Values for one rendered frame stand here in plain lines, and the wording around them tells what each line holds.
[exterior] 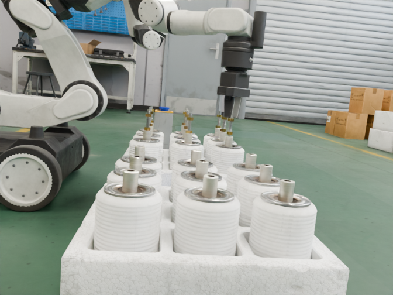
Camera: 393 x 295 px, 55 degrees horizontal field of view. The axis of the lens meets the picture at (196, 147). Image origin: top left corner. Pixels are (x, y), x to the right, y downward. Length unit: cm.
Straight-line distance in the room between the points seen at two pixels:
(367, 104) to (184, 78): 284
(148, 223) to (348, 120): 427
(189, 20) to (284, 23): 545
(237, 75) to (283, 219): 58
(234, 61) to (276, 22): 547
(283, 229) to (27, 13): 112
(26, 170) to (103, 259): 75
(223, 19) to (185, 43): 519
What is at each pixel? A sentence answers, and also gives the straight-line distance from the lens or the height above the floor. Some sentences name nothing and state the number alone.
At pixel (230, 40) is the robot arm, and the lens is 108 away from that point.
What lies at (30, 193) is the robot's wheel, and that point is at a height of 6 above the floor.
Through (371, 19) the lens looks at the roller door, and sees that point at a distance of 719.
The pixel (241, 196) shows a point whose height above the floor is 22.
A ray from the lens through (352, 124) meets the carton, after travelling 476.
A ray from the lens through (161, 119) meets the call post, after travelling 146.
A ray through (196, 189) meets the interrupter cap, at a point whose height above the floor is 25.
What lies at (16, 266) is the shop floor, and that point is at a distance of 94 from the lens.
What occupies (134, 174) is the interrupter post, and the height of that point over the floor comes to 28.
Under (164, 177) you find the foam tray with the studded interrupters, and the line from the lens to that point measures 104.
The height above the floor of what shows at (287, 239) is 21.
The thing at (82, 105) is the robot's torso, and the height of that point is 32.
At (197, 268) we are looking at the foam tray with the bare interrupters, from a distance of 53.
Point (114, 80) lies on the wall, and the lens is 624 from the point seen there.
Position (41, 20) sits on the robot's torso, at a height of 59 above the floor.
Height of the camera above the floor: 41
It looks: 9 degrees down
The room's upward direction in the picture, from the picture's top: 5 degrees clockwise
